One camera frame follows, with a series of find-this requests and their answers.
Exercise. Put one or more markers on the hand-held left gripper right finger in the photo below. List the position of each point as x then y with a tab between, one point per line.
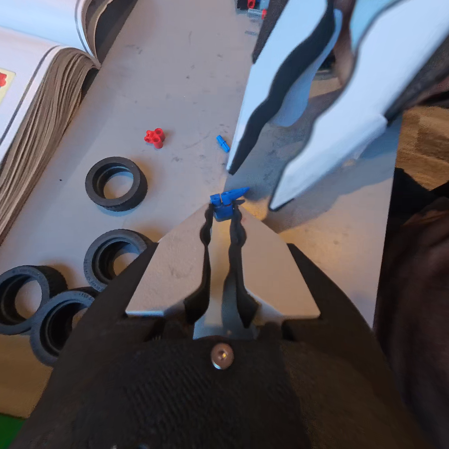
277	280

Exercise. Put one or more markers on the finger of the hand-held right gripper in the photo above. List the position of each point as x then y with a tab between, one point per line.
368	105
266	70

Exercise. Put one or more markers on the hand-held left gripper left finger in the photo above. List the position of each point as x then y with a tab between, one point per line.
172	277

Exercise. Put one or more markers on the blue toy connector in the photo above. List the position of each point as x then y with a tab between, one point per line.
222	210

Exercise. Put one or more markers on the grey desk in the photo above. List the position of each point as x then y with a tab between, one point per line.
158	87

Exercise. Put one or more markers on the toy brick car model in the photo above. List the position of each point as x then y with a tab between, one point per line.
250	4

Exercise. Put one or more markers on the black toy tire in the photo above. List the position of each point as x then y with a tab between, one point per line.
38	340
91	263
93	186
42	280

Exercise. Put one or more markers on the blue toy pin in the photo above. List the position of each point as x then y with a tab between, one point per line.
223	143

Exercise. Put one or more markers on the red toy connector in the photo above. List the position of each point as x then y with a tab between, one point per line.
154	138

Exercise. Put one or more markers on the open instruction booklet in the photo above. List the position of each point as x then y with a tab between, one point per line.
35	105

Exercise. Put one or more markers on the green plastic bin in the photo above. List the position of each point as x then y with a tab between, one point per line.
8	431

